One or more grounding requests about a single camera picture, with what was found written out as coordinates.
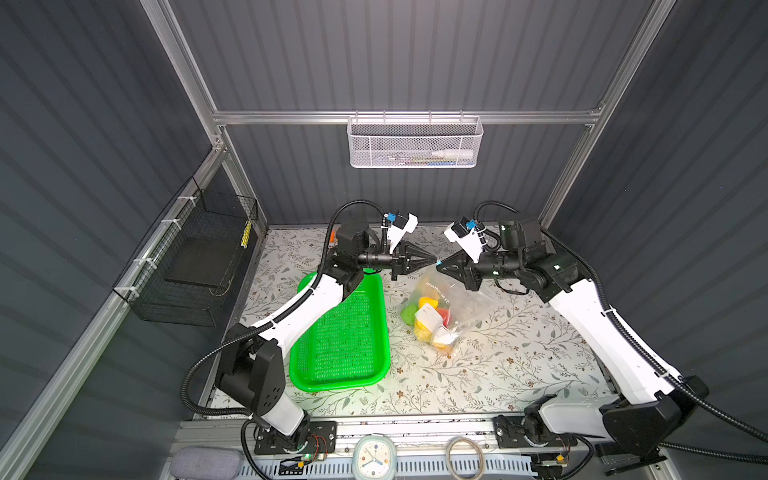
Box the black wire basket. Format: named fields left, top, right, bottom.
left=113, top=180, right=259, bottom=328

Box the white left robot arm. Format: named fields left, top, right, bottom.
left=180, top=205, right=436, bottom=450

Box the grey cloth pouch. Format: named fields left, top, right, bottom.
left=170, top=446, right=243, bottom=480

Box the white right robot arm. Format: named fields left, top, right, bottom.
left=437, top=209, right=767, bottom=466

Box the green plastic tray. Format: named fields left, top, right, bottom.
left=288, top=273, right=391, bottom=393

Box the yellow pear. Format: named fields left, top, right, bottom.
left=418, top=296, right=439, bottom=309

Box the green round fruit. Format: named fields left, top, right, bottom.
left=400, top=303, right=419, bottom=326

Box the small yellow lemon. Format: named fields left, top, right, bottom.
left=414, top=321, right=432, bottom=343

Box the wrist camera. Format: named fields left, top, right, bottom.
left=383, top=212, right=418, bottom=254
left=444, top=217, right=486, bottom=264

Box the white wire mesh basket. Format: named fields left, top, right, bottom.
left=346, top=114, right=484, bottom=169

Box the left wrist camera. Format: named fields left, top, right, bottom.
left=383, top=212, right=418, bottom=254

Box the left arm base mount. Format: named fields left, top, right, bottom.
left=252, top=420, right=338, bottom=455

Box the red apple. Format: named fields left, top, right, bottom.
left=437, top=308, right=451, bottom=328

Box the clear zip top bag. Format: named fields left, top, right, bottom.
left=400, top=266, right=500, bottom=355

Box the white desk clock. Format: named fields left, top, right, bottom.
left=352, top=434, right=397, bottom=480

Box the coiled beige cable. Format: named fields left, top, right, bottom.
left=443, top=436, right=486, bottom=480

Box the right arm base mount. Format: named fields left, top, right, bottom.
left=492, top=412, right=579, bottom=450

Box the yellow tag on basket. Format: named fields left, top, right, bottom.
left=240, top=219, right=253, bottom=249

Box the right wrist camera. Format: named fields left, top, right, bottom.
left=444, top=217, right=486, bottom=264

